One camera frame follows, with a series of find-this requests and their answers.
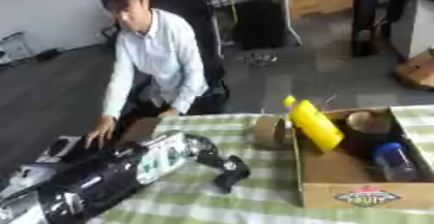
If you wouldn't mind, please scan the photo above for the round brown ball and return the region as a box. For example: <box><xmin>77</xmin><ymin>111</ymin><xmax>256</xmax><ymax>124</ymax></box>
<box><xmin>344</xmin><ymin>110</ymin><xmax>393</xmax><ymax>135</ymax></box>

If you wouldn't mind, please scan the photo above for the clear bottle with blue cap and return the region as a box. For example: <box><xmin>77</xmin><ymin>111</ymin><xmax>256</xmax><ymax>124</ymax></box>
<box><xmin>371</xmin><ymin>142</ymin><xmax>420</xmax><ymax>182</ymax></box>

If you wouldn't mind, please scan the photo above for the tan cardboard box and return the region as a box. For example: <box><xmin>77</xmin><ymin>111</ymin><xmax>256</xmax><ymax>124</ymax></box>
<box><xmin>290</xmin><ymin>106</ymin><xmax>434</xmax><ymax>210</ymax></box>

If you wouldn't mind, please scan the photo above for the yellow bottle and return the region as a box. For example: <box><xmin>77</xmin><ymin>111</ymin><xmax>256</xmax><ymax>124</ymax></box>
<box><xmin>283</xmin><ymin>95</ymin><xmax>346</xmax><ymax>153</ymax></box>

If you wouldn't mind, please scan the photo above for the brown tape roll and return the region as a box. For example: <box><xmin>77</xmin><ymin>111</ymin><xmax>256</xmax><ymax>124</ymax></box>
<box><xmin>251</xmin><ymin>113</ymin><xmax>289</xmax><ymax>150</ymax></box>

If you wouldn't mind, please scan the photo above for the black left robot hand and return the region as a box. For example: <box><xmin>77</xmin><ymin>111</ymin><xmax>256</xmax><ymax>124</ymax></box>
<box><xmin>195</xmin><ymin>134</ymin><xmax>253</xmax><ymax>195</ymax></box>

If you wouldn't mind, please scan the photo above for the black stand with grey tray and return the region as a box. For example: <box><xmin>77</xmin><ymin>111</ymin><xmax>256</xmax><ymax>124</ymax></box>
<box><xmin>191</xmin><ymin>0</ymin><xmax>305</xmax><ymax>59</ymax></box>

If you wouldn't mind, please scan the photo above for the brown wooden stool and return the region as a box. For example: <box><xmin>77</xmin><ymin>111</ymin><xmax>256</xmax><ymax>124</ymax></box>
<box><xmin>393</xmin><ymin>47</ymin><xmax>434</xmax><ymax>90</ymax></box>

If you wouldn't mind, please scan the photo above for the person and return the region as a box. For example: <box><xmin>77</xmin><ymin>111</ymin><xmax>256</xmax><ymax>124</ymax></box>
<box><xmin>82</xmin><ymin>0</ymin><xmax>210</xmax><ymax>148</ymax></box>

